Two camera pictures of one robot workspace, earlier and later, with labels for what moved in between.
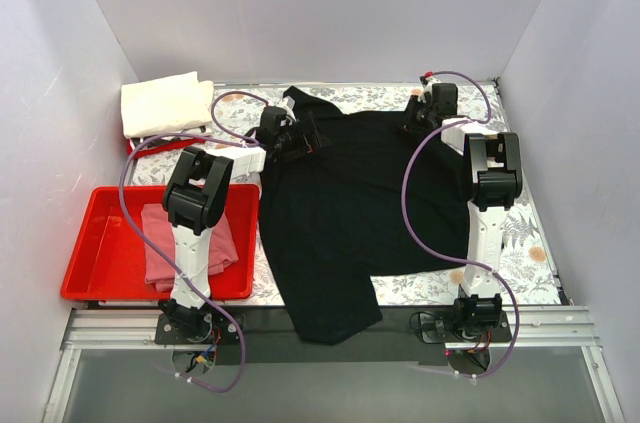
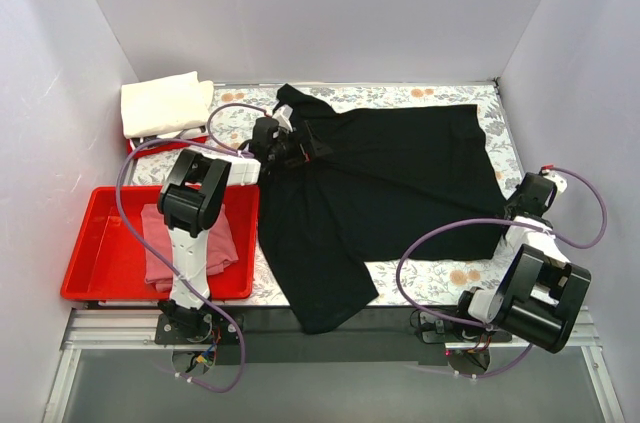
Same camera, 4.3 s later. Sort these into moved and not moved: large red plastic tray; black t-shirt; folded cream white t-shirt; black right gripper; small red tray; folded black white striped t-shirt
Moved: black right gripper; black t-shirt
Not moved: folded cream white t-shirt; small red tray; folded black white striped t-shirt; large red plastic tray
